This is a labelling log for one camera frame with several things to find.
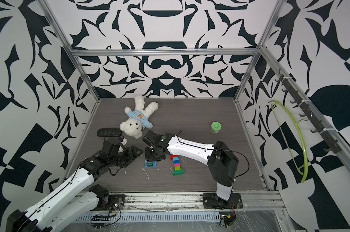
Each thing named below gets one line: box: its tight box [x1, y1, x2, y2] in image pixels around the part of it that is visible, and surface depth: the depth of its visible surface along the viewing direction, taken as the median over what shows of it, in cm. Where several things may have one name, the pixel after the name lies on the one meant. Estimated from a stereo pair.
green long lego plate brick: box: [172, 168, 186, 176], surface depth 84 cm
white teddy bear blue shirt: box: [119, 95, 160, 139], surface depth 101 cm
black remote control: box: [96, 127, 123, 138], surface depth 98 cm
